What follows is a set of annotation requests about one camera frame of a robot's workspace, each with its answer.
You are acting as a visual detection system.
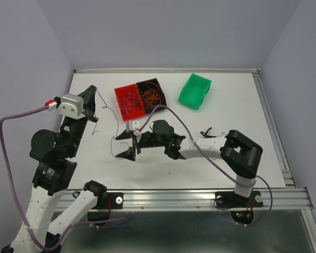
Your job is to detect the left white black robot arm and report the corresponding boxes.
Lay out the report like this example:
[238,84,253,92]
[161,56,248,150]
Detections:
[0,85,107,252]

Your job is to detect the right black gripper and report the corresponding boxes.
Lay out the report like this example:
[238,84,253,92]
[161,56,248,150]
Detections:
[115,127,167,160]

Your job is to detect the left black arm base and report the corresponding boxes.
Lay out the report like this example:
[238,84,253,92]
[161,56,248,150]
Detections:
[82,181,124,210]

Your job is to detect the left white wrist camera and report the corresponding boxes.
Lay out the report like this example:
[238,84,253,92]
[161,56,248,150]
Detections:
[56,93,85,120]

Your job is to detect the red plastic bin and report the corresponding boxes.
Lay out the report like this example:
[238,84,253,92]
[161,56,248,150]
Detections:
[114,84,145,121]

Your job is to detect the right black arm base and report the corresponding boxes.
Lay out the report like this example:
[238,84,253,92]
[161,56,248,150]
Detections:
[213,190,263,210]

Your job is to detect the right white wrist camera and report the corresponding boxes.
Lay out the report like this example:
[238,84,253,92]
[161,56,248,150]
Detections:
[125,120,142,142]

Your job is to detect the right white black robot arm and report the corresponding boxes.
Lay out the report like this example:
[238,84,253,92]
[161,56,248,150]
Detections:
[115,120,263,206]

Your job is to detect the black thin wires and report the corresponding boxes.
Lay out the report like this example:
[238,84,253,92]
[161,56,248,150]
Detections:
[91,86,227,160]

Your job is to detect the aluminium front rail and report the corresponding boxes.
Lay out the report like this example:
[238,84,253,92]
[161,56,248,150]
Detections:
[33,187,313,211]

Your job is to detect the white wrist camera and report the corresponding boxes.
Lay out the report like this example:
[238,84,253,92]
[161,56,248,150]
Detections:
[125,120,142,142]
[56,93,85,120]

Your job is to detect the red thin wires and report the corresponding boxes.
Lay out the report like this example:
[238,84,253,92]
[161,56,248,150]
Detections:
[142,82,164,109]

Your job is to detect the blue thin wires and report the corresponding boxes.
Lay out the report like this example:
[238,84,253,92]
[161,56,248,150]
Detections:
[121,91,142,115]

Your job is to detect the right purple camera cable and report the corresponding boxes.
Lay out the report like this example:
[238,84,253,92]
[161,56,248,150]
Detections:
[139,104,274,229]

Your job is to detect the green plastic bin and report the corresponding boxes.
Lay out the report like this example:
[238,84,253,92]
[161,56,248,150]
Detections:
[178,73,212,110]

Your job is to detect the black plastic bin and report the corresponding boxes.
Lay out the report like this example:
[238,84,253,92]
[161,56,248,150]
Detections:
[136,78,166,114]

